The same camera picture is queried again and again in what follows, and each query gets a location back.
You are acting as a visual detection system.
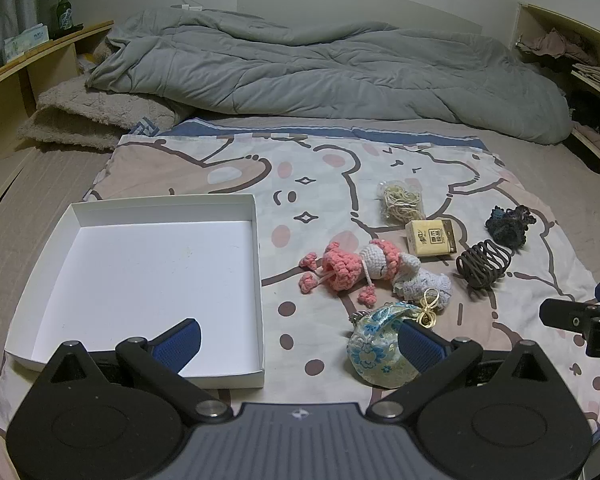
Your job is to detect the tissue box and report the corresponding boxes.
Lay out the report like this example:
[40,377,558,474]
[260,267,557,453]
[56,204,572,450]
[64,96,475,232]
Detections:
[2,24,50,63]

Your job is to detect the white lavender crochet piece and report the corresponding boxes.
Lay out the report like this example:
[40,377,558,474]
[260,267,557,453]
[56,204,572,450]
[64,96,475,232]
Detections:
[392,252,453,311]

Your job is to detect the dark knitted scrunchie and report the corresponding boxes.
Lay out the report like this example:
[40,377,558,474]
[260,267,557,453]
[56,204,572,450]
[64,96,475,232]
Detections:
[484,204,533,248]

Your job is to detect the beige folded clothes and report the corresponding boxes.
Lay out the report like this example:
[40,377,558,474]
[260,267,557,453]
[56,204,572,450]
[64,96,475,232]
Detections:
[572,62,600,93]

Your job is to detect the white shallow cardboard box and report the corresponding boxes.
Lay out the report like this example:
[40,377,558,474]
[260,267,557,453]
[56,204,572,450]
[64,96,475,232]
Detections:
[4,194,266,390]

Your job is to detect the yellow tissue pack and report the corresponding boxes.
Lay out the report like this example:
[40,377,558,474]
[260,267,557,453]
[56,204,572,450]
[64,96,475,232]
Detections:
[405,219,458,260]

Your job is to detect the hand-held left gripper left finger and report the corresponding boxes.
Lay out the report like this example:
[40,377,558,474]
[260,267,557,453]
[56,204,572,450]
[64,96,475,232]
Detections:
[44,318,233,424]

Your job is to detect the beige fluffy blanket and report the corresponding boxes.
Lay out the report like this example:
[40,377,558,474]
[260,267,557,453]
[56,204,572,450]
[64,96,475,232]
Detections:
[17,77,181,151]

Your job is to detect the wooden cubby shelf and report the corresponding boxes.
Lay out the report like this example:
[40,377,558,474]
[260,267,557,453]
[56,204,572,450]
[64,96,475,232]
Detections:
[515,2,600,187]

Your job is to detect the blue floral brocade pouch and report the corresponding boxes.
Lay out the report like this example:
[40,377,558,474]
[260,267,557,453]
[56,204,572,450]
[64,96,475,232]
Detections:
[347,287,443,390]

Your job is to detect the wooden bedside shelf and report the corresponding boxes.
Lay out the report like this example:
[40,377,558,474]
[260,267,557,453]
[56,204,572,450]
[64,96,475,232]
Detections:
[0,20,116,128]

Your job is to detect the green glass bottle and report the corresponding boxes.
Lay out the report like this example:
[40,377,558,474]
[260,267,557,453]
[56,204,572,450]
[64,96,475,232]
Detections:
[55,0,76,37]

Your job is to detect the pink crumpled cloth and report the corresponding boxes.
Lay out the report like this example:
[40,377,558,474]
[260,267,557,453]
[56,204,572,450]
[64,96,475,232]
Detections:
[517,29,598,66]

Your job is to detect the grey duvet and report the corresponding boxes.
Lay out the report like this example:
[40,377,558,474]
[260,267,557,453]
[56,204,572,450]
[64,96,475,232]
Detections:
[85,7,573,146]

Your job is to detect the bag of rubber bands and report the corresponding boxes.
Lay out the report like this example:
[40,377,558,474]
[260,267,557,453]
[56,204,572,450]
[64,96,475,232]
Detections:
[377,178,426,226]

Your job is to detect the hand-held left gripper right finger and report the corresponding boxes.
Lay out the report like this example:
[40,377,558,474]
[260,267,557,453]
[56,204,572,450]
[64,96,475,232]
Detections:
[367,320,556,424]

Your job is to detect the brown hair claw clip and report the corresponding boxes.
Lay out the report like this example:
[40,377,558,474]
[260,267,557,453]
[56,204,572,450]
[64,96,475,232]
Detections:
[455,239,512,290]

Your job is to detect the dark clothes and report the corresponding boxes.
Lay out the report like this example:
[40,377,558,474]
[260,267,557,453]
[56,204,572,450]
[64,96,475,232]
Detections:
[565,87,600,133]

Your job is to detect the printed cartoon bear blanket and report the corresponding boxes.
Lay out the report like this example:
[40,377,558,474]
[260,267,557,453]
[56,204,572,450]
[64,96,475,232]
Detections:
[0,117,600,480]

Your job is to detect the pink crochet doll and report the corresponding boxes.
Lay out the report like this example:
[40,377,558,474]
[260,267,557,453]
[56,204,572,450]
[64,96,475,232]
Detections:
[299,239,406,307]

